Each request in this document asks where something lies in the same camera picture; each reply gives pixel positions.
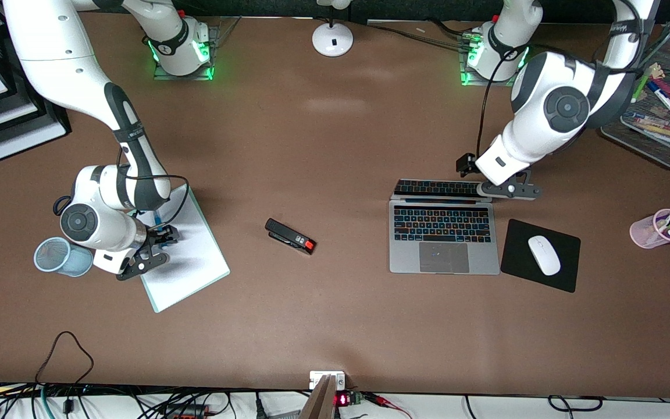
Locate silver laptop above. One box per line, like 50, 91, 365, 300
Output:
389, 179, 501, 275

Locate blue capped whiteboard marker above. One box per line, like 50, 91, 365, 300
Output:
647, 80, 670, 124

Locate green clipboard with white paper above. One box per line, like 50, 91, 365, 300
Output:
131, 186, 231, 314

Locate blue mesh pen cup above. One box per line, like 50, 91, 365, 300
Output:
34, 236, 94, 278

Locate black mouse pad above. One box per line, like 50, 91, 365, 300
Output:
500, 219, 582, 293

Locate white computer mouse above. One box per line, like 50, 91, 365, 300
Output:
528, 235, 562, 276

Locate black stapler with red tip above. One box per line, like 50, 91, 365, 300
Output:
265, 218, 317, 255

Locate pink mesh pen cup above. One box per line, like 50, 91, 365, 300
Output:
629, 208, 670, 250

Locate grey metal mesh tray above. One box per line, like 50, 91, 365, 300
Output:
600, 26, 670, 171

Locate black stacked letter tray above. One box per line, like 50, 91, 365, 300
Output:
0, 0, 73, 162

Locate white round lamp base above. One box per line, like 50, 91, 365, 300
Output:
312, 0, 354, 58

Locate white power socket box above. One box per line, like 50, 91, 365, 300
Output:
310, 371, 346, 390

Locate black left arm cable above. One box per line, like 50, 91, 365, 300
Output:
476, 35, 647, 157

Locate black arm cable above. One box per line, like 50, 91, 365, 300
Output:
476, 35, 647, 157
115, 145, 191, 229

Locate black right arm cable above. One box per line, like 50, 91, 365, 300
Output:
115, 145, 191, 229

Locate black looped cable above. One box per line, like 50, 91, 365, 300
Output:
35, 331, 95, 388

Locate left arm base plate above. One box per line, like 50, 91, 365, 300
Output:
458, 26, 525, 88

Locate tangled black cable bundle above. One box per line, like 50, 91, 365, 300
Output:
0, 381, 312, 419

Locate black cables behind lamp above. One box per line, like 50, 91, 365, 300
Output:
364, 19, 471, 48

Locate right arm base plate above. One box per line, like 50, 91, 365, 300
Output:
154, 16, 240, 81

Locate black cable at table edge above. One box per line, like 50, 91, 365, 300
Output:
547, 395, 604, 412

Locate wooden post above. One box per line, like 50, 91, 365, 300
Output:
299, 374, 337, 419

